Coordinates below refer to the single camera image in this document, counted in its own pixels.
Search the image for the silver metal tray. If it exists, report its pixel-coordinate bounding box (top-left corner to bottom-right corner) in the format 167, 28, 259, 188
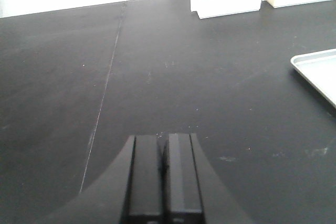
290, 49, 335, 108

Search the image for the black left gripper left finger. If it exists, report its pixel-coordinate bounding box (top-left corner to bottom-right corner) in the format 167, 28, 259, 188
37, 135, 164, 223

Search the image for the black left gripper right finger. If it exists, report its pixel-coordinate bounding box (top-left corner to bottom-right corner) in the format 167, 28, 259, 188
164, 133, 253, 223

